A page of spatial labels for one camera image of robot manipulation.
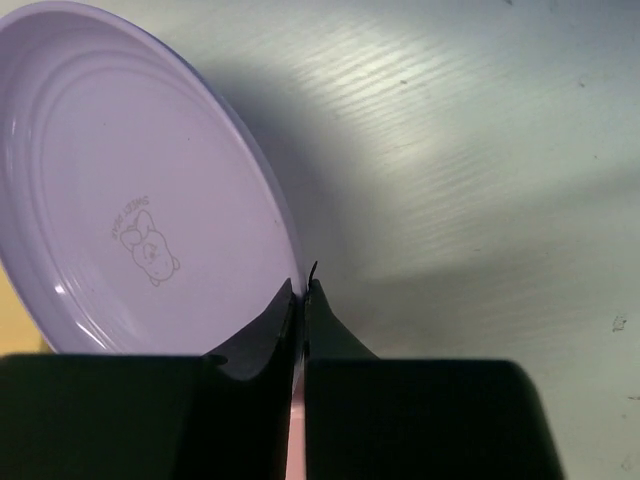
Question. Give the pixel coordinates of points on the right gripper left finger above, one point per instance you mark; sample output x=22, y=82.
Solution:
x=222, y=415

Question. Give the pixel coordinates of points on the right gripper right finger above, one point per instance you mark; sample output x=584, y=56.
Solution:
x=373, y=418

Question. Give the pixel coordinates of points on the pink plate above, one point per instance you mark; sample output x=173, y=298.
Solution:
x=296, y=463

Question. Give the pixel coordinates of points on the orange plate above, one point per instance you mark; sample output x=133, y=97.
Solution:
x=18, y=333

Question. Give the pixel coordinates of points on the purple plate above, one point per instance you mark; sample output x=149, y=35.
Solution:
x=138, y=214

